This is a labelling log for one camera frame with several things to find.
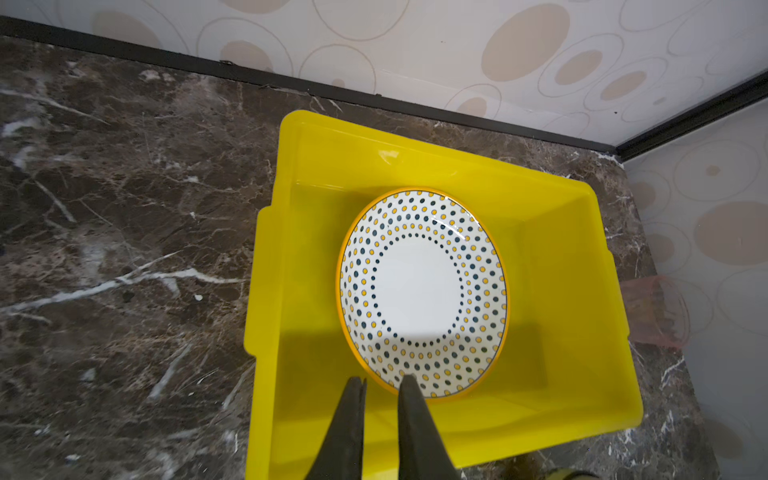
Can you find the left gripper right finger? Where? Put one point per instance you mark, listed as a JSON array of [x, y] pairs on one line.
[[422, 454]]

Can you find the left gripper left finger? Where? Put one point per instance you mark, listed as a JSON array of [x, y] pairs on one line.
[[341, 453]]

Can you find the dotted yellow rim plate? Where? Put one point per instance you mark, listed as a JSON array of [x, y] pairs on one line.
[[421, 291]]

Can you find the yellow plastic bin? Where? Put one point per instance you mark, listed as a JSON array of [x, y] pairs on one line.
[[565, 371]]

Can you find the pink glass cup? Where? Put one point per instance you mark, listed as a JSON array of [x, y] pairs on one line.
[[656, 312]]

